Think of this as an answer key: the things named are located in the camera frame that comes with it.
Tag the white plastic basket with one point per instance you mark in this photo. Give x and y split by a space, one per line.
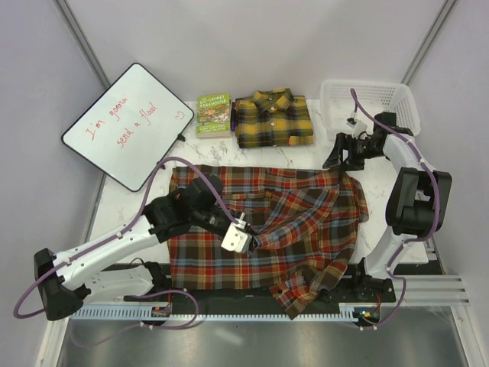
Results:
337 104

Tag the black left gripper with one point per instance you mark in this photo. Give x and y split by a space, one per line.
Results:
254 235

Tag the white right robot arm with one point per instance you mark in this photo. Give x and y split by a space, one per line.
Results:
417 204

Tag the folded yellow plaid shirt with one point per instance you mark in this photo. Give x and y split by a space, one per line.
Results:
273 118

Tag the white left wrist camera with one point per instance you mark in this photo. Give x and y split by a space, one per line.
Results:
237 239

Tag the green treehouse book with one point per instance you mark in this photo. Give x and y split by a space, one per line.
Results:
214 116

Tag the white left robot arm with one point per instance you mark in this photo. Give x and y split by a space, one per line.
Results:
71 279

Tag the white slotted cable duct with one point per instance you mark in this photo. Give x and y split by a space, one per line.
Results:
140 312

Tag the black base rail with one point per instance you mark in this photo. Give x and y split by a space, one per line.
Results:
355 287

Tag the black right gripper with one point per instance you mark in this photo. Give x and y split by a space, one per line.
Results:
335 158

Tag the red brown plaid shirt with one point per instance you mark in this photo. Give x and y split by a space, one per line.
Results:
306 224

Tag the white dry-erase board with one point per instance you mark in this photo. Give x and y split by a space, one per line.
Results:
130 128

